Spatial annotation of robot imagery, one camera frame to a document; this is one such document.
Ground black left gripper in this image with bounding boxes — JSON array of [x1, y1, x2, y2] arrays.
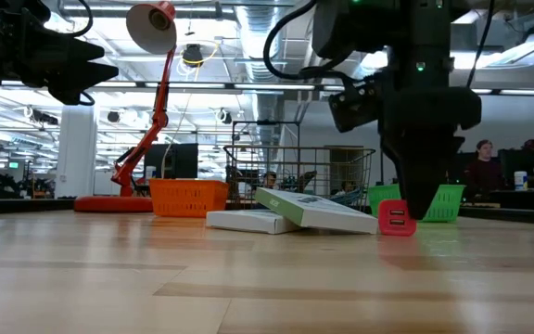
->
[[0, 0, 121, 106]]

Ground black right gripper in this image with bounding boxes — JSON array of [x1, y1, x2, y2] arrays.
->
[[380, 85, 483, 221]]

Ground red USB charger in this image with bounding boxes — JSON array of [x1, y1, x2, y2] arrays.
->
[[377, 199, 418, 238]]

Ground teal braided cable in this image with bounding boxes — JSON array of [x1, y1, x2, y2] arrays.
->
[[329, 187, 371, 209]]

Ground white box with green side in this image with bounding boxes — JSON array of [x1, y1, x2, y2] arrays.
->
[[253, 186, 380, 236]]

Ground plain white box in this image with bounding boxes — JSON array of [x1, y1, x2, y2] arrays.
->
[[205, 209, 303, 236]]

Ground green plastic basket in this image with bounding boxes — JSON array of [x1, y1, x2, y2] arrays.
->
[[367, 184, 466, 223]]

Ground white building column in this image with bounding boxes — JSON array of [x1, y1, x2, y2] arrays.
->
[[55, 104, 97, 199]]

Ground long ceiling light strip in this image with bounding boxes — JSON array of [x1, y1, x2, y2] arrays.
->
[[93, 82, 317, 92]]

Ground black background monitor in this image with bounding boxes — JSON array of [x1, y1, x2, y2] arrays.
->
[[144, 142, 199, 180]]

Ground red desk lamp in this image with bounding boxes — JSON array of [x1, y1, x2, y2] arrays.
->
[[72, 0, 179, 213]]

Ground orange plastic basket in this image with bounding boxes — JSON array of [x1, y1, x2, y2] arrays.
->
[[148, 178, 230, 219]]

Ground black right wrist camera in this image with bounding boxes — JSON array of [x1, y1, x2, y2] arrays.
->
[[327, 76, 382, 135]]

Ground black ceiling camera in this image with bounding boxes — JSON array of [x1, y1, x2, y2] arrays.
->
[[182, 43, 206, 67]]

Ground yellow ceiling cable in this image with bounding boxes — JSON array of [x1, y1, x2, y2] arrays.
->
[[178, 39, 222, 66]]

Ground metal wire basket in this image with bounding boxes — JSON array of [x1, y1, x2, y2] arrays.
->
[[222, 145, 377, 210]]

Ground silver ventilation duct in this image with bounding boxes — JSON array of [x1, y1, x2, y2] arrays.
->
[[235, 0, 287, 145]]

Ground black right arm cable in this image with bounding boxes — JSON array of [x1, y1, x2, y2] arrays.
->
[[262, 0, 496, 89]]

